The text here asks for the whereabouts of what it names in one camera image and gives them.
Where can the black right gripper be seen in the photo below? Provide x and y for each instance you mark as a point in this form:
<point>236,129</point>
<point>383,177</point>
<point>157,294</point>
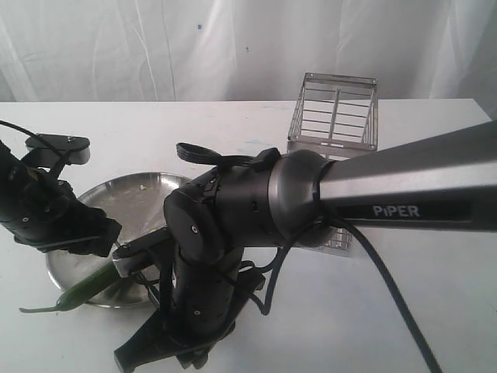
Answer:
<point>197,310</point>

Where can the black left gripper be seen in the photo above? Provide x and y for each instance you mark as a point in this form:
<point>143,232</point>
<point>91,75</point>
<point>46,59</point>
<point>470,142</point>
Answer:
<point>42,214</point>

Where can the green chili pepper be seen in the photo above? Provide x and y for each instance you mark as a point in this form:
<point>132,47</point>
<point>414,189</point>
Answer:
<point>83,291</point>

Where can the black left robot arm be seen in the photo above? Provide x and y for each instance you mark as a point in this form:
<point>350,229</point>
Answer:
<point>5,159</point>

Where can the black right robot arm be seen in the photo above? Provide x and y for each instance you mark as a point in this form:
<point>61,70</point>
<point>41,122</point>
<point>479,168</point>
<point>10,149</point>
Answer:
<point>229,231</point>

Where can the round steel plate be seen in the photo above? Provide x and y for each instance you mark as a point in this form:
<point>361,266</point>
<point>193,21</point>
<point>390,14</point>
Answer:
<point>136,202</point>

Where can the white backdrop curtain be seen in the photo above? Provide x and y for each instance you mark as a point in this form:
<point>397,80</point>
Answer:
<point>247,50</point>

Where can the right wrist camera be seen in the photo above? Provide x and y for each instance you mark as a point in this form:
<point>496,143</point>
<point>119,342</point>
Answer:
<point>154,249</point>

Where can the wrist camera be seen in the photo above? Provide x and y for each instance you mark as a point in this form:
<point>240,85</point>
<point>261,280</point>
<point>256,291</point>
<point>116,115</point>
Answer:
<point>54,151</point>
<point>154,249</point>

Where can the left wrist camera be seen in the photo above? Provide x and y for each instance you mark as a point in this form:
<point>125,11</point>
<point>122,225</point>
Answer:
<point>54,151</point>

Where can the wire metal utensil holder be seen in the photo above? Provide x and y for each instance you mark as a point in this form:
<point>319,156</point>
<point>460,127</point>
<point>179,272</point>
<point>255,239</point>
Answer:
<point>335,116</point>

